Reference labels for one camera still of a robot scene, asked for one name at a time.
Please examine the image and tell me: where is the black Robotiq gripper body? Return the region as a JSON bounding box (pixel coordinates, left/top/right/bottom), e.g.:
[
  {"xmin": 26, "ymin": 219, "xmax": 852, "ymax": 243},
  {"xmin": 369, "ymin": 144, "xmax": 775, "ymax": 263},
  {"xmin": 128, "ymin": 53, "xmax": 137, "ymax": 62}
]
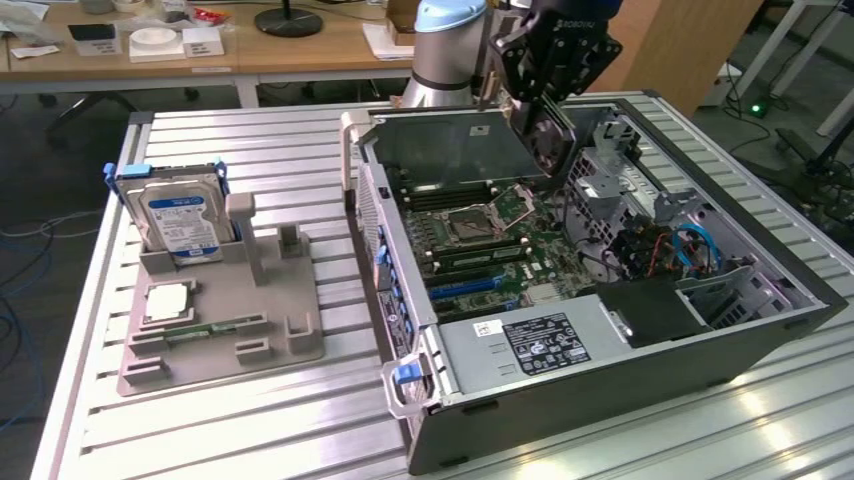
[{"xmin": 524, "ymin": 0, "xmax": 616, "ymax": 99}]

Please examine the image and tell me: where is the graphics card with black fan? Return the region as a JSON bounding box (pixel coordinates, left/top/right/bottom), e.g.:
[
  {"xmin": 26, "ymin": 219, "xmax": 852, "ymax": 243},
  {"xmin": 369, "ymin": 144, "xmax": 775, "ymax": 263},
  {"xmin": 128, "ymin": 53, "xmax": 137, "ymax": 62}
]
[{"xmin": 475, "ymin": 24, "xmax": 579, "ymax": 180}]

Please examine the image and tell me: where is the wooden cabinet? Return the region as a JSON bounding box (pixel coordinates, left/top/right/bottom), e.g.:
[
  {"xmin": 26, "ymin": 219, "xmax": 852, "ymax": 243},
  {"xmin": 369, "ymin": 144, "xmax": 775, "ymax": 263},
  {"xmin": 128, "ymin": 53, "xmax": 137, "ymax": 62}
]
[{"xmin": 552, "ymin": 0, "xmax": 765, "ymax": 114}]

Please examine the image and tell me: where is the brown cardboard box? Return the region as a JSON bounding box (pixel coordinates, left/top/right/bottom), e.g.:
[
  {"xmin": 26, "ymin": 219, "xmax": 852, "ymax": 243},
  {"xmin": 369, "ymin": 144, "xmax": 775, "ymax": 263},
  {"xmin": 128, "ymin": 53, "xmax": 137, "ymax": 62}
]
[{"xmin": 385, "ymin": 0, "xmax": 422, "ymax": 34}]

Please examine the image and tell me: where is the white paper stack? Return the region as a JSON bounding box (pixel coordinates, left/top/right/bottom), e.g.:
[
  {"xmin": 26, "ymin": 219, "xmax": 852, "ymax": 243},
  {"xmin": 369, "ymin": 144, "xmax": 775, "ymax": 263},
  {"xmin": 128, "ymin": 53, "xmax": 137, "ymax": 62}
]
[{"xmin": 361, "ymin": 22, "xmax": 418, "ymax": 61}]

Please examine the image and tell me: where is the metal socket cover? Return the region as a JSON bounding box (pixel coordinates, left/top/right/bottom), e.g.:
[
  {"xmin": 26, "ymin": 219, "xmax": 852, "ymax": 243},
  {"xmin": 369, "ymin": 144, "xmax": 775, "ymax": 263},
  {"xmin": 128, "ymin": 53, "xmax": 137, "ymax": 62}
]
[{"xmin": 489, "ymin": 183, "xmax": 539, "ymax": 231}]

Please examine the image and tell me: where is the CPU socket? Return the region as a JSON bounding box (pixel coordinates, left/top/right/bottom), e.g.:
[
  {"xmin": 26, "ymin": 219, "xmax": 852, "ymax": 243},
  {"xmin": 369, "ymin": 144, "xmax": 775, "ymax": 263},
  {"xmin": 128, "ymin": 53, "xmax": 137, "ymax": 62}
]
[{"xmin": 443, "ymin": 204, "xmax": 515, "ymax": 247}]

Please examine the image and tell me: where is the black round lamp base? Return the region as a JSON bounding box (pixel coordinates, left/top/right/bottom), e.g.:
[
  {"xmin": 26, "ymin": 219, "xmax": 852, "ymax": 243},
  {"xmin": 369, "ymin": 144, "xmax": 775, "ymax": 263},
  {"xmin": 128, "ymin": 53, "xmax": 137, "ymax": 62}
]
[{"xmin": 252, "ymin": 6, "xmax": 325, "ymax": 39}]

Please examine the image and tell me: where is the green motherboard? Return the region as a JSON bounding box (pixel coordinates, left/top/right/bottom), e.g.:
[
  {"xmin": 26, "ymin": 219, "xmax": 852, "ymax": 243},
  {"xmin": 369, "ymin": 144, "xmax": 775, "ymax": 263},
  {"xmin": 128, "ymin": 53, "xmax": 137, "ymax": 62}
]
[{"xmin": 385, "ymin": 167, "xmax": 601, "ymax": 326}]

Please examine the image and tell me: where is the blue expansion slot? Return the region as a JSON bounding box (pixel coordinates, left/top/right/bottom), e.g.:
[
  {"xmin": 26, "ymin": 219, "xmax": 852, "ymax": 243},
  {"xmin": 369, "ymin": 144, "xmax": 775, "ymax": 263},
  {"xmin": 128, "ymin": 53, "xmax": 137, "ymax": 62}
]
[{"xmin": 425, "ymin": 277, "xmax": 503, "ymax": 304}]

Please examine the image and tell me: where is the red packet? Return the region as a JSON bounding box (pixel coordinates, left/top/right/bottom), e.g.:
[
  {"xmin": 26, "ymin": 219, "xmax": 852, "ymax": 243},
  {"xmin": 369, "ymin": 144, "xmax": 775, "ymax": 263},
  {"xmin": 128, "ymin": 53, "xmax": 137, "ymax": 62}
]
[{"xmin": 190, "ymin": 5, "xmax": 232, "ymax": 27}]

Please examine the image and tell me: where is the plain white box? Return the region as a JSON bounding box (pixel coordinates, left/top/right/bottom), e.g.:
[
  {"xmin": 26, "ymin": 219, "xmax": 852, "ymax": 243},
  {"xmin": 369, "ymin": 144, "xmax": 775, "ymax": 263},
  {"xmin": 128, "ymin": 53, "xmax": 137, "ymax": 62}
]
[{"xmin": 180, "ymin": 26, "xmax": 224, "ymax": 59}]

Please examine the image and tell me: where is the metal disk bay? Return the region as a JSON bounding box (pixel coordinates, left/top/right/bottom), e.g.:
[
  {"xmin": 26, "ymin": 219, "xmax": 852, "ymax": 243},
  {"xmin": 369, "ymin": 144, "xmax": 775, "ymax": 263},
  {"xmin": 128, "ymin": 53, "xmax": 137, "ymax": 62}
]
[{"xmin": 673, "ymin": 264, "xmax": 796, "ymax": 329}]

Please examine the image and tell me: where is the white round container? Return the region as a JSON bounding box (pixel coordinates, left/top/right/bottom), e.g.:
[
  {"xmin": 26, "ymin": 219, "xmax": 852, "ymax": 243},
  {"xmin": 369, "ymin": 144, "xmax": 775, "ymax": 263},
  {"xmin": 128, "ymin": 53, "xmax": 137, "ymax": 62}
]
[{"xmin": 126, "ymin": 28, "xmax": 188, "ymax": 64}]

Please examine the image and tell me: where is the gray power supply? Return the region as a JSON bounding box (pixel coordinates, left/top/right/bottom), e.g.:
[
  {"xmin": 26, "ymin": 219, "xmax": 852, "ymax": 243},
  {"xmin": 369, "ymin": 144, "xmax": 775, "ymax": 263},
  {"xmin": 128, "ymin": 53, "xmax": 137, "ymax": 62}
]
[{"xmin": 425, "ymin": 293, "xmax": 632, "ymax": 396}]

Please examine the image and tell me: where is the hard disk in blue caddy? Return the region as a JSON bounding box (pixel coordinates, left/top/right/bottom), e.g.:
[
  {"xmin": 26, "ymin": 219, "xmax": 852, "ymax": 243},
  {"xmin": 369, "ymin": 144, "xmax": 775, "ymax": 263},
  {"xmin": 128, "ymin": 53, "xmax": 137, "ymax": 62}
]
[{"xmin": 102, "ymin": 158, "xmax": 232, "ymax": 266}]

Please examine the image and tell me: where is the white box with black top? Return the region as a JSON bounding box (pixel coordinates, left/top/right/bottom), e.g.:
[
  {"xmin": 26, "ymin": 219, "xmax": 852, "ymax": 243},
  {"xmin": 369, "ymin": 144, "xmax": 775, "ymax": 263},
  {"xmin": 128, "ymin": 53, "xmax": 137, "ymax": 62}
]
[{"xmin": 65, "ymin": 23, "xmax": 125, "ymax": 58}]

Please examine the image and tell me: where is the wooden desk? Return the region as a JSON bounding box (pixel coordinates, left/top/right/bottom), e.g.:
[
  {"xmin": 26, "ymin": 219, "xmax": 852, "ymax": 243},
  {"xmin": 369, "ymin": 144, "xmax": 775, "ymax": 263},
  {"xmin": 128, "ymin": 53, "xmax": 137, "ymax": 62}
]
[{"xmin": 0, "ymin": 0, "xmax": 603, "ymax": 96}]

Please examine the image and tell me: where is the open black PC case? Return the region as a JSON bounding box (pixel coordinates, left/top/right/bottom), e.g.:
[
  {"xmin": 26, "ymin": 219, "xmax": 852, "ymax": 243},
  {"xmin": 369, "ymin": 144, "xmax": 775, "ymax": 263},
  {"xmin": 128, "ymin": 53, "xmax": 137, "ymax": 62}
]
[{"xmin": 338, "ymin": 97, "xmax": 849, "ymax": 476}]

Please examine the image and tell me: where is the silver CPU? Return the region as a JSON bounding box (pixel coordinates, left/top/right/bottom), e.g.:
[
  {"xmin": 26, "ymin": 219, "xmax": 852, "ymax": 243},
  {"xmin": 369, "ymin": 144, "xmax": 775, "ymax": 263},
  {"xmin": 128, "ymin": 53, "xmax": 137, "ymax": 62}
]
[{"xmin": 144, "ymin": 284, "xmax": 192, "ymax": 321}]

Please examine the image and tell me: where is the green RAM stick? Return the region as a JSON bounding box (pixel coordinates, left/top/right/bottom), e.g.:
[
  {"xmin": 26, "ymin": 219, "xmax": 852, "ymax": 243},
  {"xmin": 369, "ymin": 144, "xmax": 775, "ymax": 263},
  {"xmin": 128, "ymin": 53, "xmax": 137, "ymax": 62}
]
[{"xmin": 162, "ymin": 319, "xmax": 265, "ymax": 344}]

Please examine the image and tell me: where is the gray parts rack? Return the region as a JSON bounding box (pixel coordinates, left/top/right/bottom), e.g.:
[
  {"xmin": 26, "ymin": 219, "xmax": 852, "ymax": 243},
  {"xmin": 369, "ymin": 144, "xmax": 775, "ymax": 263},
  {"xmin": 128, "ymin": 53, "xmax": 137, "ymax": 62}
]
[{"xmin": 116, "ymin": 192, "xmax": 328, "ymax": 399}]

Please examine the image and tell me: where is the white desk frame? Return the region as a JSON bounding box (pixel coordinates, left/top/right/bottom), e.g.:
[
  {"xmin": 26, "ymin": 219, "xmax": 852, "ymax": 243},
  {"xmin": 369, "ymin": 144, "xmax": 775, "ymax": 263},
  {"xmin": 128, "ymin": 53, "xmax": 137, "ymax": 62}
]
[{"xmin": 731, "ymin": 0, "xmax": 854, "ymax": 137}]

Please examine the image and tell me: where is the blue wire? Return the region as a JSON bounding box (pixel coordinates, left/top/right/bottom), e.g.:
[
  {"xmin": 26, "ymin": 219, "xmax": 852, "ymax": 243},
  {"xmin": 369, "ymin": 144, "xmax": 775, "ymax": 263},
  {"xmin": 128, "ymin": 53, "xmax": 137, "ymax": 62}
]
[{"xmin": 668, "ymin": 224, "xmax": 723, "ymax": 274}]

